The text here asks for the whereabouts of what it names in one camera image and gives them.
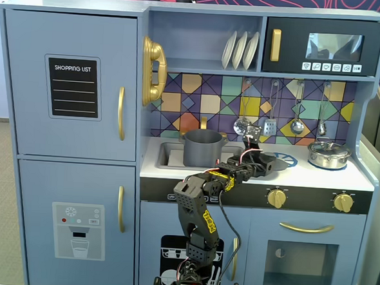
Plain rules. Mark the black microwave door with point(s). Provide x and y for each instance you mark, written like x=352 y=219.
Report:
x=297 y=26

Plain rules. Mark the gold toy telephone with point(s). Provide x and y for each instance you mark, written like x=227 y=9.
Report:
x=159 y=60

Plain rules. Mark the small metal spoon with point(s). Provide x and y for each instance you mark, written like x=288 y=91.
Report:
x=322 y=128

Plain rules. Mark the gray cooking pot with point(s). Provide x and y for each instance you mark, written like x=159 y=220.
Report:
x=202 y=149

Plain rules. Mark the blue dishwasher door with graphic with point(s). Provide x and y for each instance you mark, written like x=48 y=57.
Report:
x=159 y=218

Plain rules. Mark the blue toy kitchen unit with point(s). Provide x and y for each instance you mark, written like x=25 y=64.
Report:
x=88 y=4

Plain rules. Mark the gold faucet spout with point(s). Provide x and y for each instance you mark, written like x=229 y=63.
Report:
x=204 y=122

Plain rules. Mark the white plate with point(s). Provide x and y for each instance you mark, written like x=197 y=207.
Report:
x=239 y=51
x=250 y=51
x=228 y=51

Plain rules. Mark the stainless steel pot lid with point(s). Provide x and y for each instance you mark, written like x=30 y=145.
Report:
x=322 y=148

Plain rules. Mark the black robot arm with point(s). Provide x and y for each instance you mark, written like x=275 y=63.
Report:
x=198 y=214

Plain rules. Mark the gold faucet tap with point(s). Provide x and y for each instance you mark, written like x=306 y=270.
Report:
x=182 y=137
x=223 y=135

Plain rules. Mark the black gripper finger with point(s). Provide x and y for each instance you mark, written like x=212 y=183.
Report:
x=268 y=168
x=268 y=156

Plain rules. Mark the blue oven door with window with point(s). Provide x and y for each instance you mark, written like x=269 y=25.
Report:
x=258 y=230

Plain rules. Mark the black shopping list board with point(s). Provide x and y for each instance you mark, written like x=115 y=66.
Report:
x=72 y=90

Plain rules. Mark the metal slotted spatula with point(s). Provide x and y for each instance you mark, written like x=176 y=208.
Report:
x=269 y=128

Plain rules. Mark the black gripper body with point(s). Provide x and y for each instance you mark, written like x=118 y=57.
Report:
x=263 y=162

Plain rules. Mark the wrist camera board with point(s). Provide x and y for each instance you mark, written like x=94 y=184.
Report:
x=252 y=131

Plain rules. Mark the blue fridge door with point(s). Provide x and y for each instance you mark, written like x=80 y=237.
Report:
x=23 y=122

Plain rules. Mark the metal ladle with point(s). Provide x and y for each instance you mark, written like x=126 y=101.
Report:
x=296 y=126

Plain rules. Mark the gold stove knob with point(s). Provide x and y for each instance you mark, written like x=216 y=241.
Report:
x=276 y=198
x=343 y=202

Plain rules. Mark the metal skimmer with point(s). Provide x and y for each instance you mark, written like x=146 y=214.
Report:
x=240 y=126

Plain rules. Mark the blue freezer door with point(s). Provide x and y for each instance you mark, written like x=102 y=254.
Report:
x=38 y=188

